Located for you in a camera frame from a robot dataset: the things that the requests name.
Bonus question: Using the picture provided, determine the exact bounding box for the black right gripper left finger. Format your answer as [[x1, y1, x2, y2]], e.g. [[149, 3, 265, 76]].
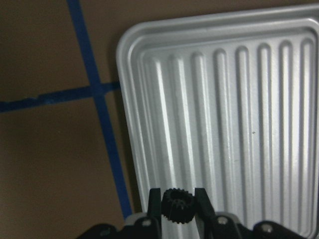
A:
[[147, 188, 162, 239]]

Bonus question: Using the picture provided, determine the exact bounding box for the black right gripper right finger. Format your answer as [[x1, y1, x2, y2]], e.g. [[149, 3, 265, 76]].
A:
[[195, 188, 216, 229]]

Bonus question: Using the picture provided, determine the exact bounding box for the small black bearing gear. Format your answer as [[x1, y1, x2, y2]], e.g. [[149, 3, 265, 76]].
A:
[[161, 188, 195, 224]]

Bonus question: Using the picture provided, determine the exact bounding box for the ribbed silver metal tray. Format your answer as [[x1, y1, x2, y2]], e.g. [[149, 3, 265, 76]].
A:
[[116, 4, 319, 239]]

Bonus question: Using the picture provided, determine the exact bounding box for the brown grid table mat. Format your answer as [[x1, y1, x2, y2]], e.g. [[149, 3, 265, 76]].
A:
[[0, 0, 319, 239]]

